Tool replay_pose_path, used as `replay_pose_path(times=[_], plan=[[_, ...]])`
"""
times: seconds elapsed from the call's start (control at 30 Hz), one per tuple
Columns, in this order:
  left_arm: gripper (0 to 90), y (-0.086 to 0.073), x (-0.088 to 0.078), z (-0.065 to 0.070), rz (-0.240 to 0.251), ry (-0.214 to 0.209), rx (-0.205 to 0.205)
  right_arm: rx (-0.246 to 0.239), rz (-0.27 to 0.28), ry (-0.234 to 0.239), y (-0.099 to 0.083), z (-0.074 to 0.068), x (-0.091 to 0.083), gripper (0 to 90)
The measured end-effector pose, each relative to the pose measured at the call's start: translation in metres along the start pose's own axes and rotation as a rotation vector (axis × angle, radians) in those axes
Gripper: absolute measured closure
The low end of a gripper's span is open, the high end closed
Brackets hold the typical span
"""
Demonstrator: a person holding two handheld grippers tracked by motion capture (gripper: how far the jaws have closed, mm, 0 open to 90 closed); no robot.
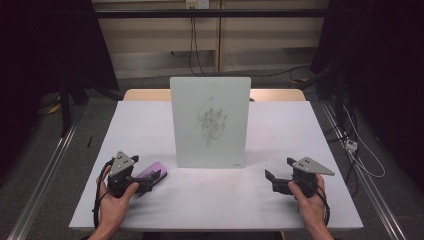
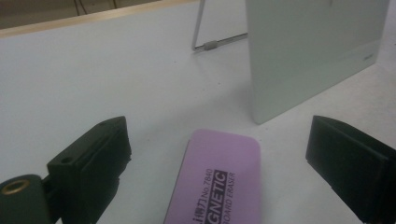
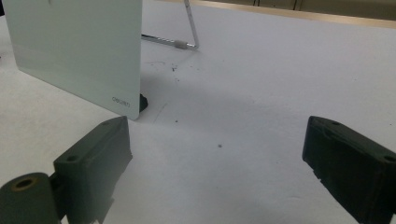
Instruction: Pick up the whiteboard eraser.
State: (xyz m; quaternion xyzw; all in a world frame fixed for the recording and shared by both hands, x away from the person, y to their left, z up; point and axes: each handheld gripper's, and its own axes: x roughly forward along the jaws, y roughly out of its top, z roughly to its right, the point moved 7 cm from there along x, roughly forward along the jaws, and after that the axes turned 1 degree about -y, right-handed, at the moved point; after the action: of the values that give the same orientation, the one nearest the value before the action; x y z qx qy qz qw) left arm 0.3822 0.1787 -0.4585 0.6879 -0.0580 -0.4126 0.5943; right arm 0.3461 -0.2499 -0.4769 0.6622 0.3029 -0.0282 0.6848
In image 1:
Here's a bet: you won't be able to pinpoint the white power strip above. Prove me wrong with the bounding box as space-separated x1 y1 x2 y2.
344 138 359 153

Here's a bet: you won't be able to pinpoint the white floor cable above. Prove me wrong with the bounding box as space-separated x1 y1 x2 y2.
342 104 387 179

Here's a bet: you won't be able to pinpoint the white table mat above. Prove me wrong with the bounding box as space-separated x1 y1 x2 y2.
68 100 365 232

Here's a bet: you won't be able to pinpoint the black hanging cables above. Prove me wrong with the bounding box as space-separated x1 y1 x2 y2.
187 16 207 78

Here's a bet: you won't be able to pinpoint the wooden table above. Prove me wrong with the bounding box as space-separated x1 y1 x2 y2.
122 88 307 102

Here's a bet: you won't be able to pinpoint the dark curtain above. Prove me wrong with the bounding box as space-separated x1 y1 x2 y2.
0 0 120 178
309 0 424 193

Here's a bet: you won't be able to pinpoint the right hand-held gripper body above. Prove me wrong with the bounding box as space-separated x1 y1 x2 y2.
290 156 336 199

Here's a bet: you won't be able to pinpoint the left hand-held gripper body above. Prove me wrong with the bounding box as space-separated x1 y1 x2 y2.
106 150 142 199

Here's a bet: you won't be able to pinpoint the metal floor rail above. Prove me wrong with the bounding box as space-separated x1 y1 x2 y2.
6 109 85 240
319 99 408 240

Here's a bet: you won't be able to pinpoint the person's left hand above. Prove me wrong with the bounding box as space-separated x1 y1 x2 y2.
95 165 140 232

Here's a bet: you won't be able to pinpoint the white wall socket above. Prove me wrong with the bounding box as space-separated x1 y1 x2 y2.
185 0 211 10

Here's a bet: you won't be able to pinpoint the glass whiteboard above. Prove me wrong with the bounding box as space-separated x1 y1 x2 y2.
169 76 252 170

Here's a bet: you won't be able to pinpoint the person's right hand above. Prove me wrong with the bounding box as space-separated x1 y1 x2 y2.
287 173 328 231

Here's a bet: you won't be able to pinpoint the black horizontal bar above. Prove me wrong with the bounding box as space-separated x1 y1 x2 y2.
93 8 330 19

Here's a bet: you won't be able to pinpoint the yellow floor tape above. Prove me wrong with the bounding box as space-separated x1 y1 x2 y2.
46 102 63 115

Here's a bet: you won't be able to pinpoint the purple board eraser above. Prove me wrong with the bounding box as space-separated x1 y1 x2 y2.
135 161 169 188

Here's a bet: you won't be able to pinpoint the right hand-held gripper black cable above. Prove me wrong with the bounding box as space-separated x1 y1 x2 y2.
311 181 332 228

